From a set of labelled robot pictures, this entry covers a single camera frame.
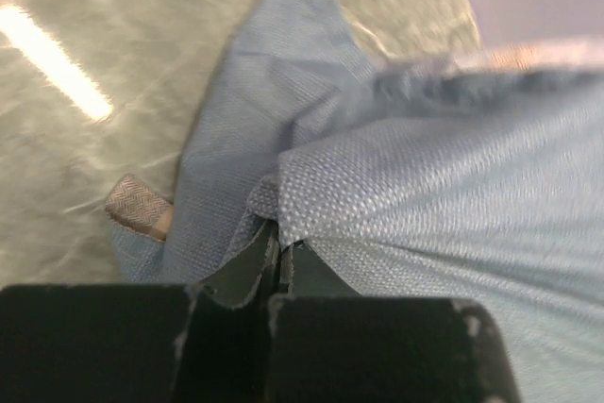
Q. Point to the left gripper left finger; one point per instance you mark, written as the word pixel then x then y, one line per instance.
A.
pixel 198 342

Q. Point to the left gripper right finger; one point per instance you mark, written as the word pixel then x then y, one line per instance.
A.
pixel 331 344

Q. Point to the blue plaid pillowcase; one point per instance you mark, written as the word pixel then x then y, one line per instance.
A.
pixel 476 176

